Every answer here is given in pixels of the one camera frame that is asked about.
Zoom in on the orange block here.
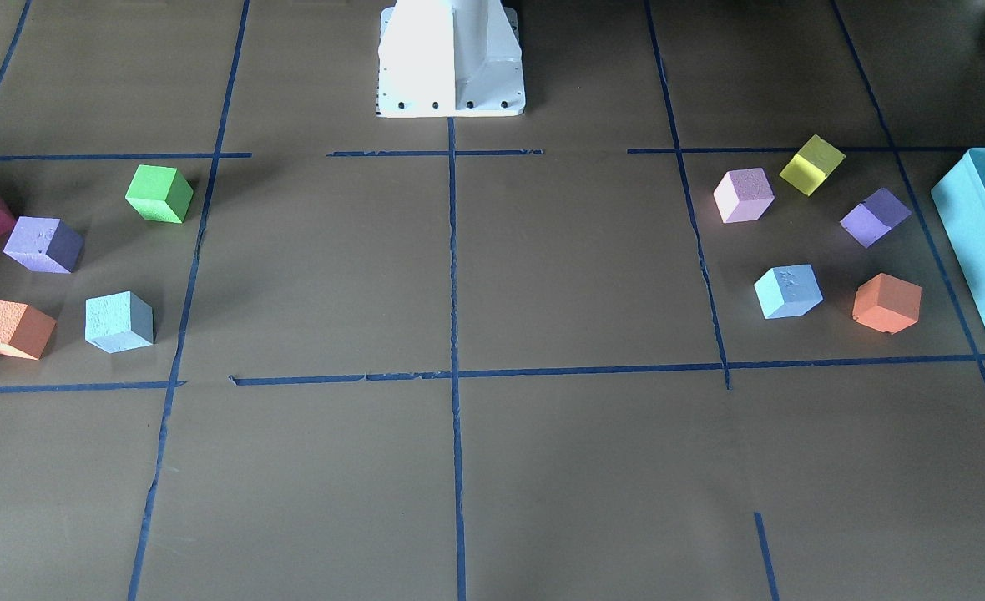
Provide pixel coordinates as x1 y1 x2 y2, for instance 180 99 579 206
0 300 55 361
851 273 922 334

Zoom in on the purple block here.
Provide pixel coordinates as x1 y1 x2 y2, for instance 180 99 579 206
3 216 83 274
840 188 912 248

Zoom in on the green block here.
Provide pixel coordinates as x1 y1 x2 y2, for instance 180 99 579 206
124 164 194 224

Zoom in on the yellow block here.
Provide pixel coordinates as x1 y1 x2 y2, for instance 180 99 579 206
780 134 845 197

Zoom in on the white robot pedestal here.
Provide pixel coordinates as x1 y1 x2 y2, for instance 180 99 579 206
376 1 527 119

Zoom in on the pink block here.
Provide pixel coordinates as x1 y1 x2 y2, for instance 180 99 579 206
713 168 775 224

